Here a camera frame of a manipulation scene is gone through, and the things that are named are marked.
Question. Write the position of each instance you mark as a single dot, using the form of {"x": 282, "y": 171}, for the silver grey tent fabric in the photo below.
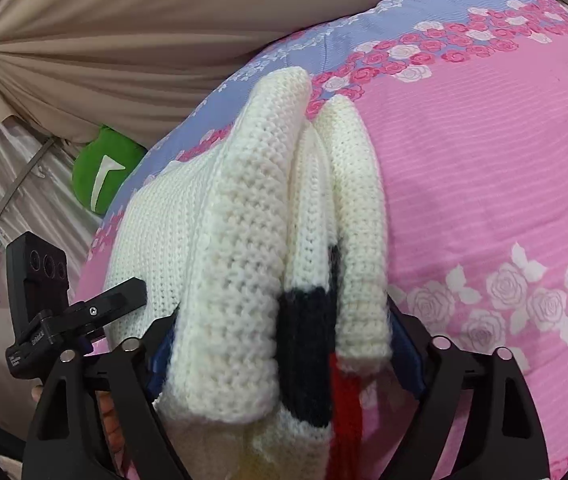
{"x": 9, "y": 185}

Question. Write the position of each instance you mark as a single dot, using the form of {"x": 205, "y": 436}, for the beige fabric canopy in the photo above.
{"x": 164, "y": 35}

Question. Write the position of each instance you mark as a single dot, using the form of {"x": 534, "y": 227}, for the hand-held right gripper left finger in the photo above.
{"x": 161, "y": 360}

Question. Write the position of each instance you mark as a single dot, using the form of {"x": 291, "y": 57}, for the pink blue floral bed sheet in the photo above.
{"x": 464, "y": 185}

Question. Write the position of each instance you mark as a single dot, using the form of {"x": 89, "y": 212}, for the person's left hand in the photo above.
{"x": 113, "y": 422}

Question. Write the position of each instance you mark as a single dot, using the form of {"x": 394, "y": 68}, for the green plush pillow white mark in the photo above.
{"x": 109, "y": 170}

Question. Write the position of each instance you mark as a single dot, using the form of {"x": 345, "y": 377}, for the grey tent pole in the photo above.
{"x": 19, "y": 185}

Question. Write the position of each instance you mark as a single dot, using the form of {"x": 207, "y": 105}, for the white knit sweater red navy stripes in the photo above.
{"x": 244, "y": 240}

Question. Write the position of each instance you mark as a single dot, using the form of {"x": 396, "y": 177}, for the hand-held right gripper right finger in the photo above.
{"x": 409, "y": 355}

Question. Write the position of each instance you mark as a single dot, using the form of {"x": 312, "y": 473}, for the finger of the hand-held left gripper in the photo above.
{"x": 121, "y": 297}

